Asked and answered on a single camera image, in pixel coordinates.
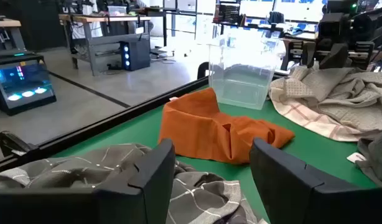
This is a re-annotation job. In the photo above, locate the green table mat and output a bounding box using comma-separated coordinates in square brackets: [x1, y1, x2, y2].
[50, 83, 378, 224]

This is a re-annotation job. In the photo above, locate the grey metal workbench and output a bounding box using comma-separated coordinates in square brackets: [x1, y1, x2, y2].
[58, 14, 152, 77]

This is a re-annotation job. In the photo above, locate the tilted monitor with blue lights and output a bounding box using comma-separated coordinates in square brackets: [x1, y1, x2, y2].
[0, 60, 57, 116]

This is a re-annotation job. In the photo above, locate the white red-checked towel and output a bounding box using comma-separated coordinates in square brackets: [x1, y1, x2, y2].
[268, 77, 371, 143]

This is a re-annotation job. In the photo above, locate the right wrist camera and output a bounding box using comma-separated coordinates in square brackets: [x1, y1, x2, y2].
[317, 12, 350, 43]

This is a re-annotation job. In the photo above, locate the computer tower with blue lights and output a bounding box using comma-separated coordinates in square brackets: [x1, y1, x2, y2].
[119, 39, 151, 72]

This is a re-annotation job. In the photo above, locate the black frame clamp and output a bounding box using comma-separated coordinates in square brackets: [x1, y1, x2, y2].
[197, 61, 210, 80]
[0, 130, 40, 158]

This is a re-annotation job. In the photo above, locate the black monitor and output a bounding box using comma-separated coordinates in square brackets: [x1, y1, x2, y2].
[213, 2, 241, 26]

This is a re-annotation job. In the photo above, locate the black table frame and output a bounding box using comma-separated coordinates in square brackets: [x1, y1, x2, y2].
[0, 76, 210, 178]

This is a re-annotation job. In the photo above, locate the black low desk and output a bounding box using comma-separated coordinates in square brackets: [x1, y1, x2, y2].
[0, 49, 45, 68]

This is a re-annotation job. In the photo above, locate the light grey waffle towel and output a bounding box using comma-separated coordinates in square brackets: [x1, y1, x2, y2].
[284, 65, 382, 133]

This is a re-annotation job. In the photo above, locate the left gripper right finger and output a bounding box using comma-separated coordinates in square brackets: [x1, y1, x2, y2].
[249, 138, 382, 224]

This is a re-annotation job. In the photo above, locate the dark grey checked towel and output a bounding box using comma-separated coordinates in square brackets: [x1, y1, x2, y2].
[0, 142, 263, 224]

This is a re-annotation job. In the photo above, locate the plain dark grey towel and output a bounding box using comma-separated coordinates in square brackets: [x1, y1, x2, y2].
[346, 129, 382, 188]

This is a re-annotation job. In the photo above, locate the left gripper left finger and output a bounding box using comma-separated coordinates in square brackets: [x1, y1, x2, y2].
[0, 138, 176, 224]

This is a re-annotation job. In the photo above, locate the clear plastic bin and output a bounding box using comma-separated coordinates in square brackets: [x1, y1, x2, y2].
[208, 34, 282, 111]

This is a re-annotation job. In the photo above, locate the clear storage box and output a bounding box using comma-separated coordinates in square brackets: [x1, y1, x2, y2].
[107, 5, 128, 16]

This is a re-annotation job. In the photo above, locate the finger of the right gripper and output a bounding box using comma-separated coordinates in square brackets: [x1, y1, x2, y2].
[302, 41, 317, 68]
[319, 42, 349, 70]

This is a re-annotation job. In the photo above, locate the orange towel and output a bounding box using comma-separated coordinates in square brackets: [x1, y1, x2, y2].
[158, 87, 296, 165]

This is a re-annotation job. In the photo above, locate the wooden top workbench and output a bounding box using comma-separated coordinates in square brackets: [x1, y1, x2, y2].
[0, 17, 26, 51]

